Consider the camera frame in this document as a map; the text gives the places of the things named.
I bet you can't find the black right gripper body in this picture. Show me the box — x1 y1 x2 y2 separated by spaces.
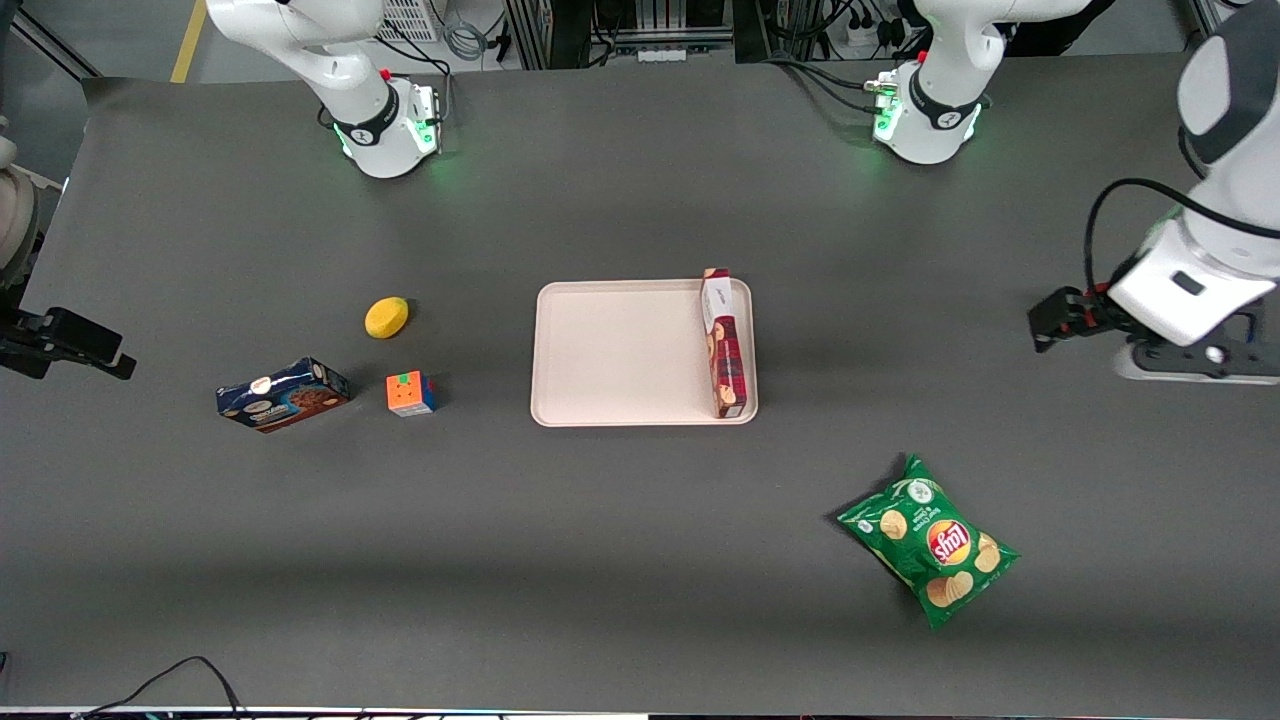
0 310 49 380

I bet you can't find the red cookie box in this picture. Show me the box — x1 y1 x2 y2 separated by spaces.
700 267 751 420

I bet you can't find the blue cookie box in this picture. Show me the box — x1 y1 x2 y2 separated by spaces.
215 357 352 434

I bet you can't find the beige plastic tray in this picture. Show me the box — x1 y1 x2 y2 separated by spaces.
530 278 759 428

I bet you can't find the beige blurred object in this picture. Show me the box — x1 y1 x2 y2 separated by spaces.
0 120 43 293

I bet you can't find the green chips bag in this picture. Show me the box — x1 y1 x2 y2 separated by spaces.
837 453 1021 630

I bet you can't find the yellow lemon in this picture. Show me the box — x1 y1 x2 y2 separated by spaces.
364 296 410 340

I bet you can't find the colourful puzzle cube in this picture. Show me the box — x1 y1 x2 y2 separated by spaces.
385 371 439 418

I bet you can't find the yellow floor tape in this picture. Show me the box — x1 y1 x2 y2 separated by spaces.
170 0 208 85

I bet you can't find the white power strip with plugs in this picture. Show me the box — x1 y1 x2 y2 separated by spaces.
843 15 909 48

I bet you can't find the white perforated basket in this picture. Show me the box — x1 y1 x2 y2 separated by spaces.
375 0 442 44

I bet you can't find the dark grey table mat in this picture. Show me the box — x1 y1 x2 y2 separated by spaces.
0 40 1280 717

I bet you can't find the aluminium equipment rack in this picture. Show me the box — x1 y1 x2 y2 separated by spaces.
504 0 737 71

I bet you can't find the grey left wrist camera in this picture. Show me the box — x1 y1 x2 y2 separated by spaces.
1114 338 1280 387

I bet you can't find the thin black cable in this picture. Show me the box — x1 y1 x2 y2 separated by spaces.
75 655 246 720

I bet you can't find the black base cable bundle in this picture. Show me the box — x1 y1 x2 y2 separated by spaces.
765 54 886 117

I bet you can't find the grey coiled cable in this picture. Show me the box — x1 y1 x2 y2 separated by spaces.
443 0 493 62

